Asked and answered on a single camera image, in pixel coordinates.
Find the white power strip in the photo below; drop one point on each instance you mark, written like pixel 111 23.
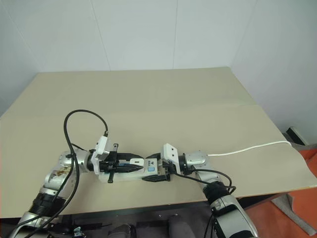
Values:
pixel 128 176

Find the grey flat board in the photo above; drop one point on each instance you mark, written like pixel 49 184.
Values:
pixel 297 218

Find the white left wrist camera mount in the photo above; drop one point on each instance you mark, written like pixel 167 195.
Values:
pixel 100 146

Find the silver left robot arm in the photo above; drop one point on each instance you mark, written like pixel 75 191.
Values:
pixel 53 179

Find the black table frame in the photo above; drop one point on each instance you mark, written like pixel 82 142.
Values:
pixel 148 210

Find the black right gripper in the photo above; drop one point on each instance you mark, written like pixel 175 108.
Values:
pixel 167 167

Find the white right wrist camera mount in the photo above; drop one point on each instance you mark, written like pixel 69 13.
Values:
pixel 171 151

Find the white charger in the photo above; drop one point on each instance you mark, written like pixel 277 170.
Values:
pixel 138 162

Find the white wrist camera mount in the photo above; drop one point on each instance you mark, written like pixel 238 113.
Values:
pixel 171 151
pixel 100 146

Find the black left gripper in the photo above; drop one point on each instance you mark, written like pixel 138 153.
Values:
pixel 114 162

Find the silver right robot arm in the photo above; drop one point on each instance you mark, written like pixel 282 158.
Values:
pixel 198 158

